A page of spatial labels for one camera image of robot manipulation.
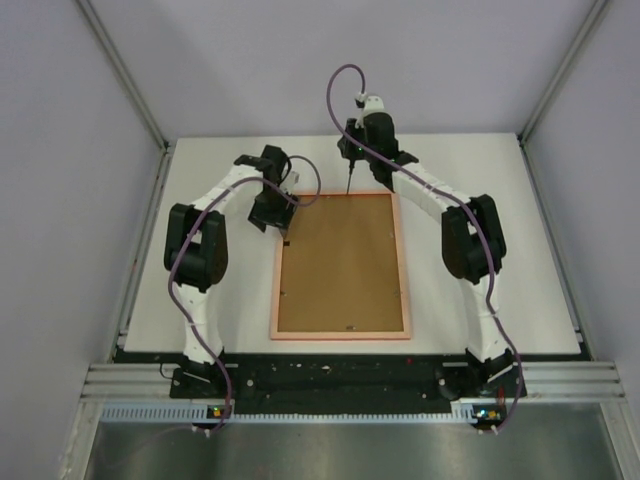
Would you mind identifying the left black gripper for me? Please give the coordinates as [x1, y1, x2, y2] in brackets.
[247, 186, 299, 237]

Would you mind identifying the red handled screwdriver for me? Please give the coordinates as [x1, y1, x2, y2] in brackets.
[345, 159, 356, 195]

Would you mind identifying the red picture frame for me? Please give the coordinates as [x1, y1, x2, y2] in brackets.
[270, 191, 412, 342]

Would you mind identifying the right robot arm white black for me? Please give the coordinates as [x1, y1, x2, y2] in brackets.
[338, 112, 514, 396]

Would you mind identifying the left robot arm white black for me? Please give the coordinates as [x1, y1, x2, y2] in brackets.
[163, 145, 299, 397]

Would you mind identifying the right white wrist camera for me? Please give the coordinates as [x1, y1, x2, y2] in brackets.
[355, 93, 386, 123]

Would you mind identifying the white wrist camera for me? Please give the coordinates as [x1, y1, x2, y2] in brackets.
[280, 170, 300, 192]
[355, 93, 386, 123]

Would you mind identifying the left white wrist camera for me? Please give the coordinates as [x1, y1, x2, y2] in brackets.
[280, 170, 300, 192]

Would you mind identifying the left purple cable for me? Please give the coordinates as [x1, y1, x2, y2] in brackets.
[167, 155, 322, 435]

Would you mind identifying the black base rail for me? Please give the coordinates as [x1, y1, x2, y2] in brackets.
[112, 351, 526, 414]

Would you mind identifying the left corner aluminium post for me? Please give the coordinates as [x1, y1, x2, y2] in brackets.
[72, 0, 170, 152]

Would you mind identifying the corner aluminium post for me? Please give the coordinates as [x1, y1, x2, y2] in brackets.
[517, 0, 613, 148]
[72, 0, 170, 152]

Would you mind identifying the right corner aluminium post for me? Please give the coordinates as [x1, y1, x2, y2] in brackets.
[517, 0, 613, 148]

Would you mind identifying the grey slotted cable duct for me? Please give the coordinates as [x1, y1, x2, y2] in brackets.
[100, 401, 501, 427]

